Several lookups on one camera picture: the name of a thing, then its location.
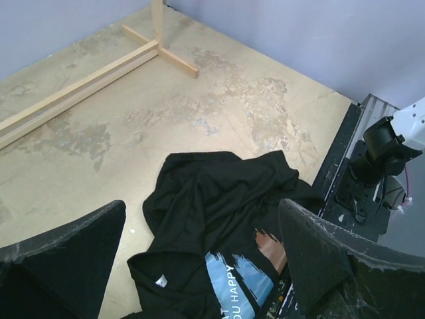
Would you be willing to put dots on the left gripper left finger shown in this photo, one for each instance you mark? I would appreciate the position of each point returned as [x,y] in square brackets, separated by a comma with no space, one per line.
[62,273]

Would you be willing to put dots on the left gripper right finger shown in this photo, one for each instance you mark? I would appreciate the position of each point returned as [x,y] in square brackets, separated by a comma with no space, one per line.
[338,274]

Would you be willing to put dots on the black t shirt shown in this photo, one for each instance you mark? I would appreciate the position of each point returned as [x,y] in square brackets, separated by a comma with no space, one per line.
[217,250]

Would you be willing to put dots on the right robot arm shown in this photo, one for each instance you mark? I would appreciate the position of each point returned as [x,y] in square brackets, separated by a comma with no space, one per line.
[390,143]

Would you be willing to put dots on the wooden clothes rack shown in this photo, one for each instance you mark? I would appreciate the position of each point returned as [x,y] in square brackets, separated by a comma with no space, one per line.
[31,118]

